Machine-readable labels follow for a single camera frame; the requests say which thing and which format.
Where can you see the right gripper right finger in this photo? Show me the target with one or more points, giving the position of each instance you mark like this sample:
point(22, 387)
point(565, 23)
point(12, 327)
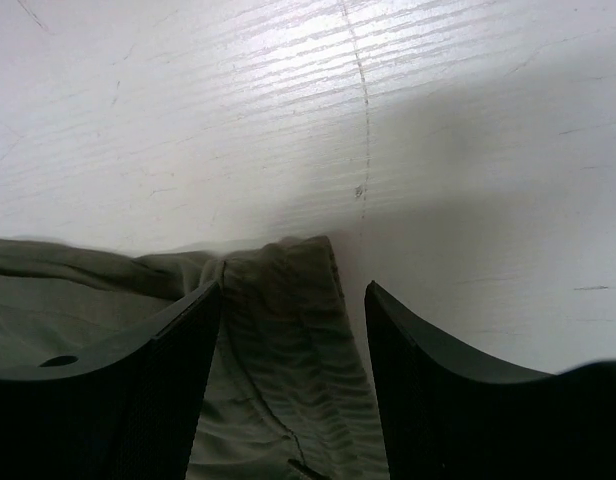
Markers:
point(451, 411)

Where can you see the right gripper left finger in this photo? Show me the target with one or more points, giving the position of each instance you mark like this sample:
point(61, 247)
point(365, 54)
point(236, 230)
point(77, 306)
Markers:
point(124, 408)

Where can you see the olive green shorts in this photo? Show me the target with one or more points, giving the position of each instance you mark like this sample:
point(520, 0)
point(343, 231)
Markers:
point(287, 395)

